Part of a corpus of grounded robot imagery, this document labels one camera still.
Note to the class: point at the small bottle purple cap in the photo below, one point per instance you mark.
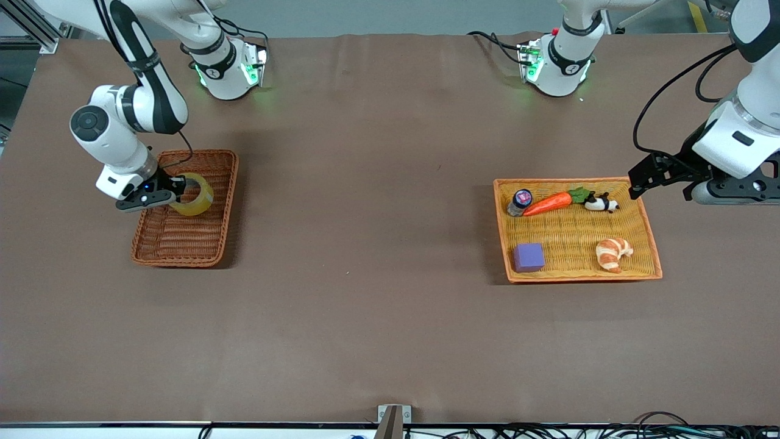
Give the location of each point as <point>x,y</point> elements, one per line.
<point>521,201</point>

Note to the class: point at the grey metal rod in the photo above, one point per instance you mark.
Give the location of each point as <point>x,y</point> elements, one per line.
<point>637,17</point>

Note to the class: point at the brown wicker basket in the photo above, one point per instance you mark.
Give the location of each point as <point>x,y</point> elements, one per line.
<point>183,238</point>

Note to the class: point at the black white panda toy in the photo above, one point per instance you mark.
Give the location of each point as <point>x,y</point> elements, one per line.
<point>600,203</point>

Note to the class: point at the aluminium frame profile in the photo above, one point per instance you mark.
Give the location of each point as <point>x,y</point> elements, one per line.
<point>30,30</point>

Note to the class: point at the orange flat wicker basket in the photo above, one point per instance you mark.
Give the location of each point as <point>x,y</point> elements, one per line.
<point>573,244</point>

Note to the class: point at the yellowish clear tape roll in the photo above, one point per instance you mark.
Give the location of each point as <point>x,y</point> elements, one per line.
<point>198,201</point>

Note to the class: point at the orange toy carrot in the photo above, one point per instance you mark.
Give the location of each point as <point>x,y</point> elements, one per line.
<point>547,203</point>

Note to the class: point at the brown table cover cloth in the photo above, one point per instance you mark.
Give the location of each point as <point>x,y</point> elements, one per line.
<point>378,183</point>

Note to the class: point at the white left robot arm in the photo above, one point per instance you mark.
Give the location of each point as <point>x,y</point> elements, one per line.
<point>563,61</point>

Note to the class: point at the metal table edge bracket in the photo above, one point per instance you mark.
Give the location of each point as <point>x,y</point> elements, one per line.
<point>393,421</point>

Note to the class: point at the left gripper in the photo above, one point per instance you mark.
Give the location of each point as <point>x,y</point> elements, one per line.
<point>687,160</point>

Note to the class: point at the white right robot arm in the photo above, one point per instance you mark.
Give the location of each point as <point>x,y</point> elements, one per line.
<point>109,131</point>

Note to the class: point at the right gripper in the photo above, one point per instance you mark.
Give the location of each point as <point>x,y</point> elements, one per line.
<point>163,181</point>

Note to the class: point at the toy croissant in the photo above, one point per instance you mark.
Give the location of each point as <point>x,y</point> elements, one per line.
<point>611,253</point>

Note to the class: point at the purple foam cube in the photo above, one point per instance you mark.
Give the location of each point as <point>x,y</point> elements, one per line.
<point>528,257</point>

